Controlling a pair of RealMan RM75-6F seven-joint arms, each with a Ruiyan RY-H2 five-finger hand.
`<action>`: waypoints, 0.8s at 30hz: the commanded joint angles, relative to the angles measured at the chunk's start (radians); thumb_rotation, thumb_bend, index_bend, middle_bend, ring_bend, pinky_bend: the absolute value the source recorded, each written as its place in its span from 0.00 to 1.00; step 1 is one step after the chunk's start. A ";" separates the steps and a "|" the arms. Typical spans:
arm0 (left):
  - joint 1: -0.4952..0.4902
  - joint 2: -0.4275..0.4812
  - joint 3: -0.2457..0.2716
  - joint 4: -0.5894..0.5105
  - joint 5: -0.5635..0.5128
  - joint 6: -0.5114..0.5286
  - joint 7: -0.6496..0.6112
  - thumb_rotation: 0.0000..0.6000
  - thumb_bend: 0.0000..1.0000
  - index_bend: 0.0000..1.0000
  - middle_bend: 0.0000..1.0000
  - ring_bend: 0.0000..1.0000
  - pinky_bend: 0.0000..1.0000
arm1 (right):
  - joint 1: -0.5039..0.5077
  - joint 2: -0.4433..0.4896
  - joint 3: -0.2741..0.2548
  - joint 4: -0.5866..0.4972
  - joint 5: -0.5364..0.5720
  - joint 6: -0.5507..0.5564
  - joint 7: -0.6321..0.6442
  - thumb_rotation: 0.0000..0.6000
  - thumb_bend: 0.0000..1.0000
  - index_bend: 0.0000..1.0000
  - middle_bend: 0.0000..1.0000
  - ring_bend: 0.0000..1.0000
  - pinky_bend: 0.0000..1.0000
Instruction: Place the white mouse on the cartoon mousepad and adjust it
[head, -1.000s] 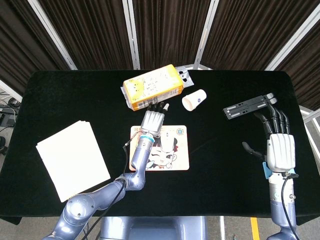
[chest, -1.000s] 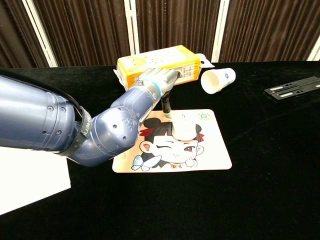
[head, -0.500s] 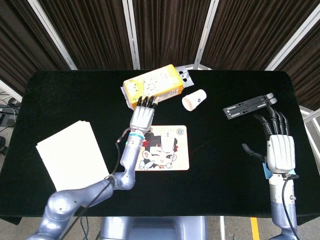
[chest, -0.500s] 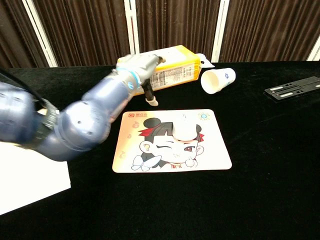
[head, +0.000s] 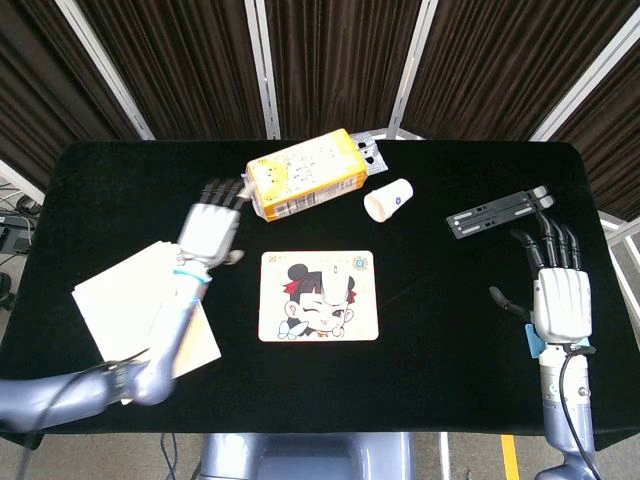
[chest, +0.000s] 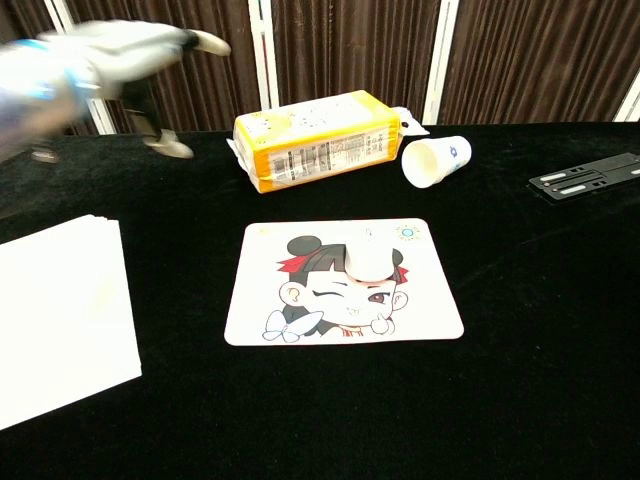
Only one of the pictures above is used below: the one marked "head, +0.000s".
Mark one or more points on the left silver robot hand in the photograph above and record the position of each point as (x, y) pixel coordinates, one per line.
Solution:
(207, 232)

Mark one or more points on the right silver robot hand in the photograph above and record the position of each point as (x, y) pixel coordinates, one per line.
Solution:
(562, 305)

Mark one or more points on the white computer mouse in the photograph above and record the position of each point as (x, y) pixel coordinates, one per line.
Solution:
(336, 287)

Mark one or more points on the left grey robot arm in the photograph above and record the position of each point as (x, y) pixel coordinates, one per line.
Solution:
(50, 395)

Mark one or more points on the cartoon girl mouse pad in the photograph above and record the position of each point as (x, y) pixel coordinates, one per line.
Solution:
(300, 320)

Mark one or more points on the small blue cardboard box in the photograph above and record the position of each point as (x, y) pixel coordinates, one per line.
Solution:
(533, 340)

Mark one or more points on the black velvet tablecloth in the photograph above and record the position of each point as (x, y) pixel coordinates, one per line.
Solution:
(450, 300)

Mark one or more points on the yellow snack package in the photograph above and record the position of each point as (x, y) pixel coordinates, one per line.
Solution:
(305, 175)

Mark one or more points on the white paper stack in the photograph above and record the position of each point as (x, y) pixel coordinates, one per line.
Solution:
(115, 300)

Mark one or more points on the black folding laptop stand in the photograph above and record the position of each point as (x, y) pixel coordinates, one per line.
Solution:
(480, 220)

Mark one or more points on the dark brown pleated curtain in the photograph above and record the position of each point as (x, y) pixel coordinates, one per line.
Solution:
(190, 65)
(615, 125)
(340, 60)
(45, 75)
(490, 65)

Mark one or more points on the silver blister pack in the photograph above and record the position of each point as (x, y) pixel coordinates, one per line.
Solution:
(372, 157)

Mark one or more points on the white paper cup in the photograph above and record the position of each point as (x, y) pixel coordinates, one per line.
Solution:
(387, 200)

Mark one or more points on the black power adapter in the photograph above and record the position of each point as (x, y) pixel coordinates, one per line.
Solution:
(12, 235)

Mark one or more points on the black caster wheel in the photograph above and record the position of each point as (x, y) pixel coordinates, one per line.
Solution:
(5, 290)

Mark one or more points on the grey robot torso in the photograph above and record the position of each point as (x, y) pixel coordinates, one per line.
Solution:
(310, 457)

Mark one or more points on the white partition foot frame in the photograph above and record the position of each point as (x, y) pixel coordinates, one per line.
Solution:
(620, 223)

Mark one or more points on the white partition frame post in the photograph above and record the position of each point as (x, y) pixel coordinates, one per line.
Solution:
(265, 75)
(109, 75)
(595, 75)
(20, 181)
(411, 75)

